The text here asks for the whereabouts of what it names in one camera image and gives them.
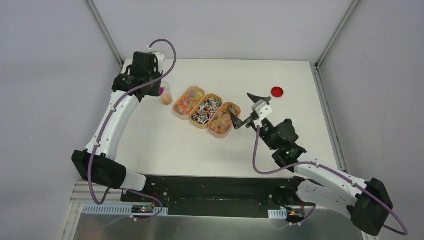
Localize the red jar lid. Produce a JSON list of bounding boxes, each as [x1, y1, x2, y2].
[[271, 86, 284, 98]]

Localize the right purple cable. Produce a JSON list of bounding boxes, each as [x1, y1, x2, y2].
[[253, 125, 409, 237]]

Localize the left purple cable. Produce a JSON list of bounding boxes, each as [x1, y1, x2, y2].
[[87, 38, 177, 206]]

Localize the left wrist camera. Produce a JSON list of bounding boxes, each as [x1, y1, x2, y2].
[[146, 47, 165, 74]]

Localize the purple cable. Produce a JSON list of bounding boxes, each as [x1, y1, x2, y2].
[[253, 125, 409, 237], [87, 38, 177, 206]]

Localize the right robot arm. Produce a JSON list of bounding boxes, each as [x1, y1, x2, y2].
[[226, 93, 394, 236]]

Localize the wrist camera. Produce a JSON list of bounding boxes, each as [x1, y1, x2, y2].
[[146, 47, 165, 74], [251, 100, 273, 118]]

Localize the clear plastic jar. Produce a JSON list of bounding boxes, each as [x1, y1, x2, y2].
[[159, 81, 173, 106]]

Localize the tray of popsicle candies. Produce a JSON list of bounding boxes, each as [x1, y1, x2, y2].
[[207, 102, 241, 139]]

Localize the tray of lollipop candies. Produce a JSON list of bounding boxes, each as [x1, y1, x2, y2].
[[189, 93, 223, 129]]

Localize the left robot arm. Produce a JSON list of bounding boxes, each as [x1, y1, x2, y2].
[[71, 49, 165, 203]]

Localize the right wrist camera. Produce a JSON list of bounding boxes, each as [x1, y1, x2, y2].
[[251, 100, 273, 118]]

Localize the magenta plastic scoop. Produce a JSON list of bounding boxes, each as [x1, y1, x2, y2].
[[159, 87, 165, 96]]

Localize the tray of gummy candies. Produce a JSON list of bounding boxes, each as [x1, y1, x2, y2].
[[172, 86, 206, 120]]

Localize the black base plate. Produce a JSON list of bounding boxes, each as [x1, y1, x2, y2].
[[119, 174, 317, 220]]

